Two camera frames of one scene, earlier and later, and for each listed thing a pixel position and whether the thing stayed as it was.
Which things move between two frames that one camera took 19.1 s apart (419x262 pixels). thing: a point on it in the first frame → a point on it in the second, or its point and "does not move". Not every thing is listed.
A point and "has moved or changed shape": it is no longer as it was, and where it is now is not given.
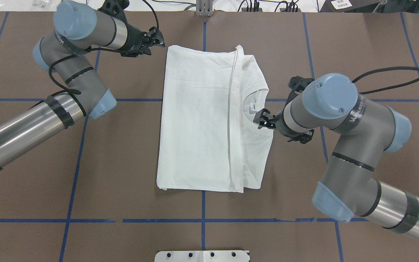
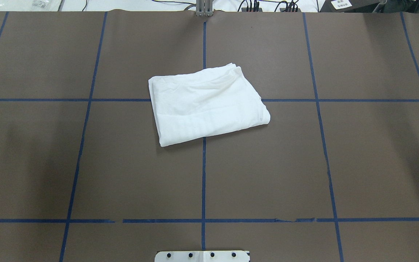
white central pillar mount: x=202 y=256 does not move
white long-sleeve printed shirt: x=208 y=140 has moved or changed shape
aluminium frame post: x=204 y=8 does not move
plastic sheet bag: x=22 y=5 does not move
